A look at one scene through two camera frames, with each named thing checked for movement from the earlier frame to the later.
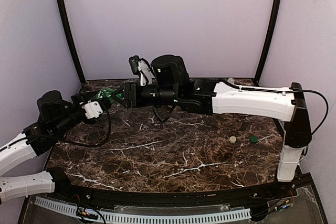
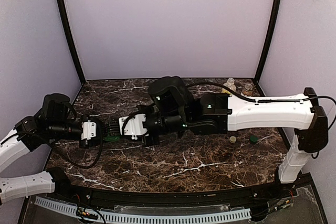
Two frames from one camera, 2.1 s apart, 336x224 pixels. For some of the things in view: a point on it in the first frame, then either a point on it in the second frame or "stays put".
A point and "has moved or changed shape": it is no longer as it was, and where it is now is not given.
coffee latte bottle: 231,80 has moved or changed shape
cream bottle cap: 232,139 stays put
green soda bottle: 106,93 → 111,138
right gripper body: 130,95 → 148,138
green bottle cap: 253,139 stays put
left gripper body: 84,98 → 98,133
